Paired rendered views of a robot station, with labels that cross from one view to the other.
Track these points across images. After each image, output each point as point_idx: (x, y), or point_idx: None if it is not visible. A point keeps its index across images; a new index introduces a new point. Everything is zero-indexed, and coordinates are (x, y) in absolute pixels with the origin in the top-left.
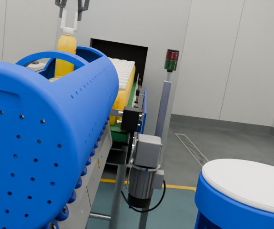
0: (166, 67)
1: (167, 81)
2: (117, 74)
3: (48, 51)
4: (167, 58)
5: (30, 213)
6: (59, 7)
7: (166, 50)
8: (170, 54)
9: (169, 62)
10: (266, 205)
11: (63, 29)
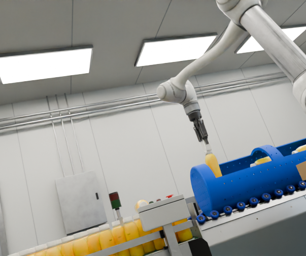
0: (120, 204)
1: (121, 216)
2: (87, 232)
3: (262, 146)
4: (117, 198)
5: None
6: (206, 137)
7: (113, 193)
8: (117, 195)
9: (120, 200)
10: None
11: (210, 150)
